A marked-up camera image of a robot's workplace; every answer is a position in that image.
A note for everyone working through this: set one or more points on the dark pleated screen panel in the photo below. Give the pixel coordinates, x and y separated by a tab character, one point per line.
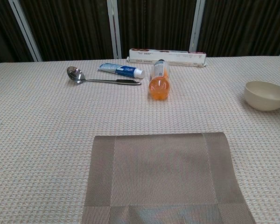
154	23
2	35
242	25
70	28

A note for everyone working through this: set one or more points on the orange drink bottle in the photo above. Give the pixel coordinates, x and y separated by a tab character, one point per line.
159	87

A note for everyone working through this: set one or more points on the long white cardboard box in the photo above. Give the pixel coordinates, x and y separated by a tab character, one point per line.
177	57

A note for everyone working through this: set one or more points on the light brown bowl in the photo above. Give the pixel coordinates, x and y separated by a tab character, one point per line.
266	100

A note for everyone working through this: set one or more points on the beige woven tablecloth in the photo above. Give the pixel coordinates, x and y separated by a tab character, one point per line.
37	116

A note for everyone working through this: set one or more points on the blue white toothpaste tube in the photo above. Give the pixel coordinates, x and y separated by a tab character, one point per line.
123	70

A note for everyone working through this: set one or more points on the brown woven placemat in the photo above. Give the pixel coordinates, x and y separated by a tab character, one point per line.
158	175

